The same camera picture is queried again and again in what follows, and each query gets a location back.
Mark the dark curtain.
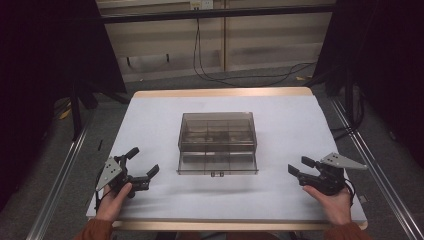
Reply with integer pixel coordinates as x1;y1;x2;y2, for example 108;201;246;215
312;0;424;169
0;0;128;213

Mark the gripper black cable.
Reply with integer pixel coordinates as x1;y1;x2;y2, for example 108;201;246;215
344;179;357;208
94;166;108;215

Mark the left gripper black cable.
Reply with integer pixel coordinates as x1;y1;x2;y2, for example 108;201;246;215
94;166;108;215

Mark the black metal stand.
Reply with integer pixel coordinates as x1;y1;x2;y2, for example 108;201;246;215
343;64;356;126
69;78;84;142

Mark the white wall power outlet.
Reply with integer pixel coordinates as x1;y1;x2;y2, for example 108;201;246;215
189;0;215;11

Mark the metal floor rail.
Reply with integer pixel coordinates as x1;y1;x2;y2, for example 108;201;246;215
329;95;424;240
25;114;98;240

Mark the clear grey plastic drawer box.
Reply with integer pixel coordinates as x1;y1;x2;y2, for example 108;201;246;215
177;111;259;154

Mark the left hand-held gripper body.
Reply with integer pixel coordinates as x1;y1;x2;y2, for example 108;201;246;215
95;154;151;200

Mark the person's right hand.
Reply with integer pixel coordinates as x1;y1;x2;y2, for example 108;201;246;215
302;185;354;227

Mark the wooden table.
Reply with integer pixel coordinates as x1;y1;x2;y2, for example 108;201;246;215
85;86;369;232

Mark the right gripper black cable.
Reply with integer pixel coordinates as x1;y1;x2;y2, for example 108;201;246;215
344;179;357;208

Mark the black wall cable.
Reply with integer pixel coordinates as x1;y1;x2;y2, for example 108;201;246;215
192;17;317;88

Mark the white table mat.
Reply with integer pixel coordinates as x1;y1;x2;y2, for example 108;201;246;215
85;94;368;224

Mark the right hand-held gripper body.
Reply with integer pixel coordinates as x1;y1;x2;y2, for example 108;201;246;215
298;152;369;197

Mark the person's left hand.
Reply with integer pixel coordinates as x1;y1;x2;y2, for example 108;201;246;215
95;182;134;223

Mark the black horizontal bar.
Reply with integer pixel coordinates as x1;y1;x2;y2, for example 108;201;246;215
99;3;337;25

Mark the clear grey divided drawer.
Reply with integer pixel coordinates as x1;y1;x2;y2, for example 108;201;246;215
176;150;260;178

